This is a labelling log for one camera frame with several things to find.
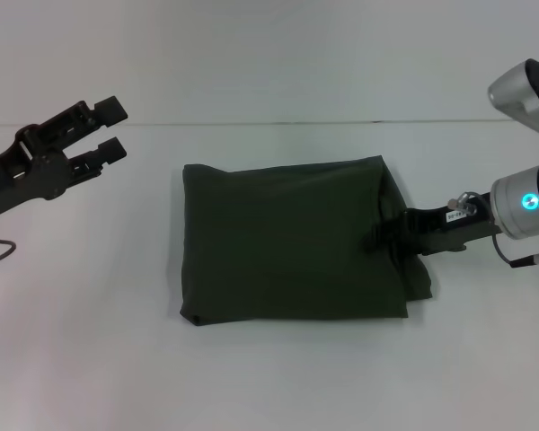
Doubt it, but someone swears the grey right arm cable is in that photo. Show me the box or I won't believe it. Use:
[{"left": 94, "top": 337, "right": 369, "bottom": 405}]
[{"left": 491, "top": 226, "right": 539, "bottom": 270}]

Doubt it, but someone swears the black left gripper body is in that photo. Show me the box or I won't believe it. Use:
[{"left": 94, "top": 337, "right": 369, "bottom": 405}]
[{"left": 0, "top": 125, "right": 71, "bottom": 213}]

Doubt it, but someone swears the dark green shirt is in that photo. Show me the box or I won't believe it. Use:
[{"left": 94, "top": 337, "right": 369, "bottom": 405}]
[{"left": 179, "top": 154, "right": 434, "bottom": 325}]

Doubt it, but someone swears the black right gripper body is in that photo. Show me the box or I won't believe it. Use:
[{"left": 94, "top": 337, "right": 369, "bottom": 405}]
[{"left": 402, "top": 192, "right": 500, "bottom": 258}]

